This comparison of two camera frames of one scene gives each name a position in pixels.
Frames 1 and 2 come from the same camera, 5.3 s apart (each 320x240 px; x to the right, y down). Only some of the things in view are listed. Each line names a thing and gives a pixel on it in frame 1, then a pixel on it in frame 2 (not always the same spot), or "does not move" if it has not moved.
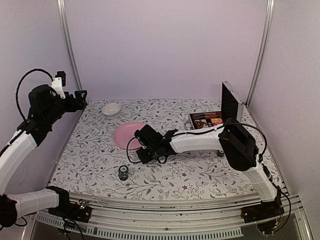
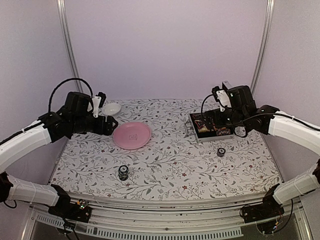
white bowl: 111,109 does not move
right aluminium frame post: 269,4 does not move
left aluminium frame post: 64,17 does not move
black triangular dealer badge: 200,124 does not move
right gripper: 144,157 → 219,123
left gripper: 73,106 → 109,129
